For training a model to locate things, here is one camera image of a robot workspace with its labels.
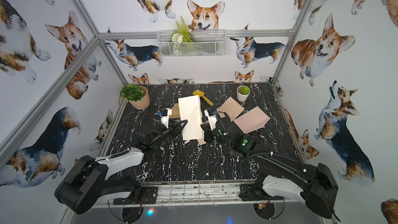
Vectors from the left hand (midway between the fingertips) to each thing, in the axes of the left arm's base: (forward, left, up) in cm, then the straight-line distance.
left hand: (187, 119), depth 79 cm
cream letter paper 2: (-4, -6, -18) cm, 20 cm away
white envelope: (+4, -1, +2) cm, 4 cm away
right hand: (-6, -6, +3) cm, 9 cm away
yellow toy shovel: (+35, -4, -20) cm, 40 cm away
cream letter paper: (+20, -26, -18) cm, 38 cm away
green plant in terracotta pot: (+21, +33, -5) cm, 39 cm away
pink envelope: (+12, -41, -23) cm, 49 cm away
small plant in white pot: (+26, -35, -10) cm, 44 cm away
